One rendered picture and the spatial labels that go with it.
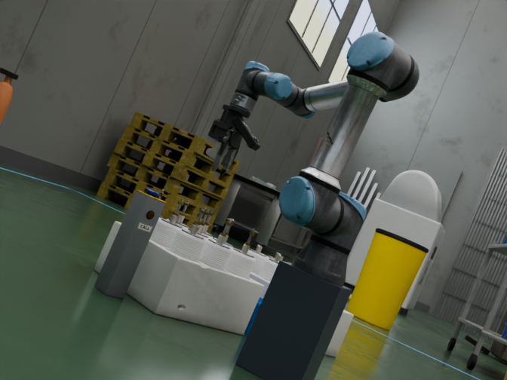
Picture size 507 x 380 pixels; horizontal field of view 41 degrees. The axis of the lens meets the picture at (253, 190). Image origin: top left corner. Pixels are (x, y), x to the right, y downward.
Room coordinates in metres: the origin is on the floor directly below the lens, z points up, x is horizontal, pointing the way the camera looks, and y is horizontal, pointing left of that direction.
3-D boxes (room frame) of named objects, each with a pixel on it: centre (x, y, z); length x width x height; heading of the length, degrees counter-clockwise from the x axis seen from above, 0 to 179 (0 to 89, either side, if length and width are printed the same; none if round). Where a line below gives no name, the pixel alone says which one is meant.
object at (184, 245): (2.11, 0.12, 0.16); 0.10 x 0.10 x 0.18
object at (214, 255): (2.20, 0.03, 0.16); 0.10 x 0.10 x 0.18
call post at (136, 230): (2.03, 0.27, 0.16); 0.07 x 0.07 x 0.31; 43
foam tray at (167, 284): (2.28, 0.11, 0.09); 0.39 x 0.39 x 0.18; 43
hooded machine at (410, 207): (8.17, -1.89, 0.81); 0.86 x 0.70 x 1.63; 68
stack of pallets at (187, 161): (6.21, 0.73, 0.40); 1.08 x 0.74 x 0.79; 160
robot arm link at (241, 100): (2.12, 0.14, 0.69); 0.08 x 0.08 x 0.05
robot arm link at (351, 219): (1.86, -0.25, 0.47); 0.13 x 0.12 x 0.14; 131
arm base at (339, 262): (1.86, -0.25, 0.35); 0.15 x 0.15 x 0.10
